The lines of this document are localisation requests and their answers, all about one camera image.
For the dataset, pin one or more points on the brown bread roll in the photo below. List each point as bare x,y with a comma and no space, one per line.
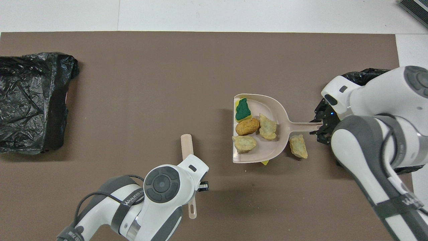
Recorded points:
247,126

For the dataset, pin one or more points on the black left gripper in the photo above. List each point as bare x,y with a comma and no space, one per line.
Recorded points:
203,186

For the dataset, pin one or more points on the beige plastic dustpan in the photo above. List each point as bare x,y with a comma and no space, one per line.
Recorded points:
284,113

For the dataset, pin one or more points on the pale cream foam chunk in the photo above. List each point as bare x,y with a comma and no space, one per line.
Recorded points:
298,146
268,127

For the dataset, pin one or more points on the black bag lined bin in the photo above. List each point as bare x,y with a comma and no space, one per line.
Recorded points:
30,110
371,73

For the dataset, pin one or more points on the green and yellow sponge piece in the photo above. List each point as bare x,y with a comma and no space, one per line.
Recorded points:
243,110

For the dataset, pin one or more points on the beige hand brush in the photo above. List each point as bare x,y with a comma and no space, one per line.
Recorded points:
187,145

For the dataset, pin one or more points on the dark ribbed device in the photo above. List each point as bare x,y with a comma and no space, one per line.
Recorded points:
416,9

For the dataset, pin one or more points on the orange striped bread piece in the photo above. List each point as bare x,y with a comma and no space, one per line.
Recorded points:
244,143

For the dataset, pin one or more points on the brown table mat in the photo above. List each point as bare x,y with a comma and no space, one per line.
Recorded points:
150,100

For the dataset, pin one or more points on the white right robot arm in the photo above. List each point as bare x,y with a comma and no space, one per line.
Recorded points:
374,100

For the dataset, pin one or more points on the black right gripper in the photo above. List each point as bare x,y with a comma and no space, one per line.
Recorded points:
329,125

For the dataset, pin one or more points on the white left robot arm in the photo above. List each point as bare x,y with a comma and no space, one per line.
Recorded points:
162,184

